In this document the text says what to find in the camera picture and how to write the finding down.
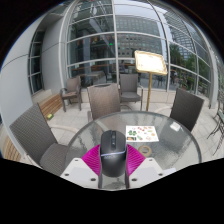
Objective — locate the black computer mouse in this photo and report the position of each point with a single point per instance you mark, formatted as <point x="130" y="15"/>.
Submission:
<point x="113" y="153"/>

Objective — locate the colourful printed menu card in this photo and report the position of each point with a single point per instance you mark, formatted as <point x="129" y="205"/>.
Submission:
<point x="141" y="133"/>

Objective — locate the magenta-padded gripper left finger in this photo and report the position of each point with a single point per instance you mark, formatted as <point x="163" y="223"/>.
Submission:
<point x="90" y="160"/>

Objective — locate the gold-framed menu stand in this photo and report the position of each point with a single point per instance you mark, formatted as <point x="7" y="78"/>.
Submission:
<point x="150" y="62"/>

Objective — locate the dark metal side table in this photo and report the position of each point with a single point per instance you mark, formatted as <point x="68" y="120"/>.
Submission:
<point x="218" y="116"/>

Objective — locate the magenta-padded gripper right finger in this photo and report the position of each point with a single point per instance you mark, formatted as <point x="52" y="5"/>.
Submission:
<point x="135" y="160"/>

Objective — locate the tan tape roll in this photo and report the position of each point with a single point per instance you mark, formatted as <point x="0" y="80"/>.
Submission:
<point x="140" y="151"/>

